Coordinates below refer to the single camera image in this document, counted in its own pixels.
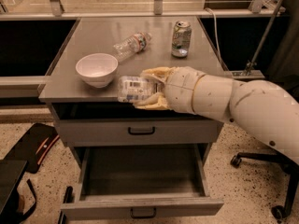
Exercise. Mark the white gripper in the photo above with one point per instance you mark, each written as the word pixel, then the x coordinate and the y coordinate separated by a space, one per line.
pixel 179 89

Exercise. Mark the blue labelled plastic bottle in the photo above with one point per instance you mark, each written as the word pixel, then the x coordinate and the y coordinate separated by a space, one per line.
pixel 135 89

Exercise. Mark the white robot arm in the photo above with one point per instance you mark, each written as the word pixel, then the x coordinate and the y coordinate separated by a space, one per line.
pixel 261 108

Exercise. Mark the clear plastic water bottle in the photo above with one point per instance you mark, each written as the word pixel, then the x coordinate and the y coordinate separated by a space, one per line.
pixel 131 45

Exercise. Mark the grey drawer cabinet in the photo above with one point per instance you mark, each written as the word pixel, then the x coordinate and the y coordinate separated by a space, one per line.
pixel 68 97

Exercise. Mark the open middle drawer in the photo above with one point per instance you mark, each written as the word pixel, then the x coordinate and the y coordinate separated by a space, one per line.
pixel 113 180

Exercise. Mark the closed upper drawer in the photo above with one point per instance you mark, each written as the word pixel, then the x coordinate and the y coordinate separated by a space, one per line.
pixel 113 132

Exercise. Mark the green soda can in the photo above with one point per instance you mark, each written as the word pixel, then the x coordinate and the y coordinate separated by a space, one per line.
pixel 181 39

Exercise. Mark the white ceramic bowl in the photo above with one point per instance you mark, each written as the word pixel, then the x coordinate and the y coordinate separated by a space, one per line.
pixel 97 69

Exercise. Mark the metal clamp stand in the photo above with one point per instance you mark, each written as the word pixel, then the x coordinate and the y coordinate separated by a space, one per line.
pixel 255 7

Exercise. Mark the black board with orange stripe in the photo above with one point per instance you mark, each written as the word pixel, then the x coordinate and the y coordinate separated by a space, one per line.
pixel 33 146

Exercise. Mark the black upper drawer handle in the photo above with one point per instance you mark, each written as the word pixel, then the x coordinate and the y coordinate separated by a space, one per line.
pixel 141 130

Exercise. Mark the black drawer handle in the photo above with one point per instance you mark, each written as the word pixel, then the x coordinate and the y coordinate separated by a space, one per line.
pixel 141 130
pixel 143 213

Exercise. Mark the black middle drawer handle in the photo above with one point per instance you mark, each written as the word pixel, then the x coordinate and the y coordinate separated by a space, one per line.
pixel 143 213

